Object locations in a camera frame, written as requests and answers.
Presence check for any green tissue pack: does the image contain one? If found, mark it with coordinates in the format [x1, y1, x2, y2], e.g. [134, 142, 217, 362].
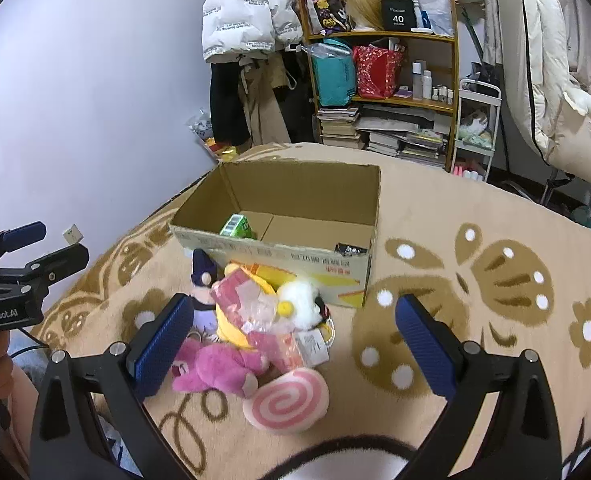
[220, 214, 256, 240]

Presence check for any yellow plush toy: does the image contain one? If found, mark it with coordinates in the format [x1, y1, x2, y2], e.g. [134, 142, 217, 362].
[215, 260, 337, 351]

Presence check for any wooden bookshelf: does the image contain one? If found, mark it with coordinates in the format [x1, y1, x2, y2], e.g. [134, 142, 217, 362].
[299, 0, 459, 172]

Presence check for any upper white wall socket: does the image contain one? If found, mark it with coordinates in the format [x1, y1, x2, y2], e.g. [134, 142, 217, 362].
[62, 224, 84, 245]

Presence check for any pink bear plush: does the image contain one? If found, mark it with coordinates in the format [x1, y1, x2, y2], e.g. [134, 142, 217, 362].
[171, 338, 270, 399]

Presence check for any white black slipper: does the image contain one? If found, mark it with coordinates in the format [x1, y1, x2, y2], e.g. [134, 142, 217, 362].
[262, 434, 415, 480]

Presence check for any teal bag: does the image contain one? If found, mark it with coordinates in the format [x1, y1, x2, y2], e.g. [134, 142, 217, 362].
[311, 38, 356, 106]

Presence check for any pink swirl plush cushion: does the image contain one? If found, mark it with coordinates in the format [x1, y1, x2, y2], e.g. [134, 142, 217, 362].
[242, 368, 330, 434]

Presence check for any clear bag of toys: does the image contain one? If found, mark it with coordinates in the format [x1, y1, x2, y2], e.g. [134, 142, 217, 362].
[186, 108, 245, 162]

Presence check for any purple hat plush doll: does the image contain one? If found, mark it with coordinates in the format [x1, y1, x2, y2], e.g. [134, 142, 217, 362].
[189, 248, 220, 335]

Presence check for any black box with 40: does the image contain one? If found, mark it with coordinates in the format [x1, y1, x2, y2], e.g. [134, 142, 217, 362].
[381, 0, 417, 32]

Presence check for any white quilted bedding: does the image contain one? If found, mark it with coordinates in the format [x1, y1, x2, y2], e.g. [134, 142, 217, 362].
[485, 0, 591, 184]

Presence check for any white wire cart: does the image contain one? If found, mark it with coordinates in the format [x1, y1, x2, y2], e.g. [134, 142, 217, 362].
[449, 78, 503, 182]

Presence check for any stack of books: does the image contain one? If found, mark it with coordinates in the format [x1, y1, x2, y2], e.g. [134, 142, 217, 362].
[316, 106, 365, 150]

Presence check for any open cardboard box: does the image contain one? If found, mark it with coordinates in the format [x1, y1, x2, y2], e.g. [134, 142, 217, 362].
[170, 159, 381, 309]

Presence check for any black small box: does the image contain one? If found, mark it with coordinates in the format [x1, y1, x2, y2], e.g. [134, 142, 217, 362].
[335, 243, 368, 258]

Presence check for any pink plastic packet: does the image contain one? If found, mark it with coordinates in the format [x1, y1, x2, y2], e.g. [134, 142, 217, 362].
[211, 268, 305, 373]

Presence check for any white fluffy plush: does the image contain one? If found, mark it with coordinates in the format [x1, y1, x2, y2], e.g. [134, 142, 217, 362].
[277, 280, 328, 330]

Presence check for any white puffer jacket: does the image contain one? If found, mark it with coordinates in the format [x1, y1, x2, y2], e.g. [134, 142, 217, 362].
[202, 0, 303, 64]

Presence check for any red patterned gift bag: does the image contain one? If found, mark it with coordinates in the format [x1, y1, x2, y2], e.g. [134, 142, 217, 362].
[353, 44, 404, 100]

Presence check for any blonde wig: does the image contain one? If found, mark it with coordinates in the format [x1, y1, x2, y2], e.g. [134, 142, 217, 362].
[344, 0, 383, 32]

